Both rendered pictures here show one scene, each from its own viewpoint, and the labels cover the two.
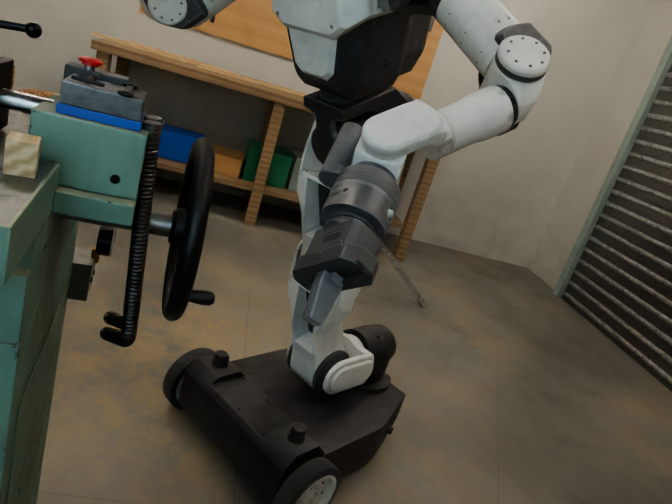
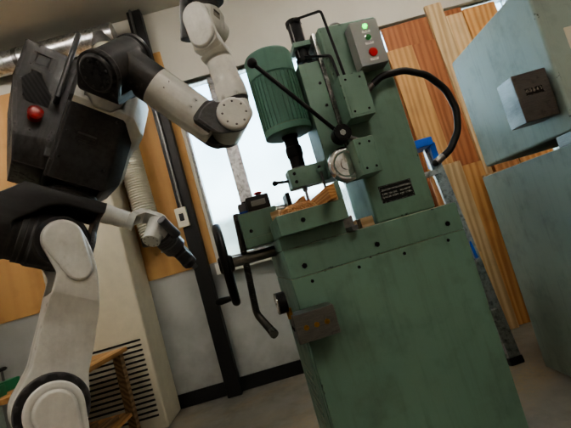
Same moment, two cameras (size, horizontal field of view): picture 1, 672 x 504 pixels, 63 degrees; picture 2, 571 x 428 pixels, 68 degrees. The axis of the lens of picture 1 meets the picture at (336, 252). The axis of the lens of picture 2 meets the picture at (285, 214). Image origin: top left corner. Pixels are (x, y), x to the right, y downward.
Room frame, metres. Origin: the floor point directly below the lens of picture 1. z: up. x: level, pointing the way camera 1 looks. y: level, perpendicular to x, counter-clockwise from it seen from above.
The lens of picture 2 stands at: (2.16, 0.79, 0.79)
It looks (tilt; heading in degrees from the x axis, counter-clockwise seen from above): 5 degrees up; 193
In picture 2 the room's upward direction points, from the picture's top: 16 degrees counter-clockwise
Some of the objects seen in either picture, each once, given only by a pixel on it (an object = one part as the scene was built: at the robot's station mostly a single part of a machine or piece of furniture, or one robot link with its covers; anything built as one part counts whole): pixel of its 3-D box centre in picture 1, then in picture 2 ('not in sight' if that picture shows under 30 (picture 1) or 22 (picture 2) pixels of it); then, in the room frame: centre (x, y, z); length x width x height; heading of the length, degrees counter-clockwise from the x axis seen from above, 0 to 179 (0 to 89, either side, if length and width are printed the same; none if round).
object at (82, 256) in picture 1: (60, 270); (313, 323); (0.98, 0.51, 0.58); 0.12 x 0.08 x 0.08; 111
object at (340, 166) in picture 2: not in sight; (345, 164); (0.75, 0.72, 1.02); 0.12 x 0.03 x 0.12; 111
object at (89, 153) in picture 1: (93, 145); (258, 224); (0.73, 0.36, 0.91); 0.15 x 0.14 x 0.09; 21
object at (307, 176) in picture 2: not in sight; (308, 178); (0.68, 0.57, 1.03); 0.14 x 0.07 x 0.09; 111
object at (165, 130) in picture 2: not in sight; (180, 196); (-0.41, -0.45, 1.35); 0.11 x 0.10 x 2.70; 104
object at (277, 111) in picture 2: not in sight; (278, 96); (0.68, 0.55, 1.35); 0.18 x 0.18 x 0.31
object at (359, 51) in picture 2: not in sight; (366, 46); (0.70, 0.90, 1.40); 0.10 x 0.06 x 0.16; 111
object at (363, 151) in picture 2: not in sight; (364, 158); (0.76, 0.78, 1.02); 0.09 x 0.07 x 0.12; 21
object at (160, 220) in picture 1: (136, 219); (247, 258); (0.78, 0.30, 0.81); 0.29 x 0.20 x 0.29; 21
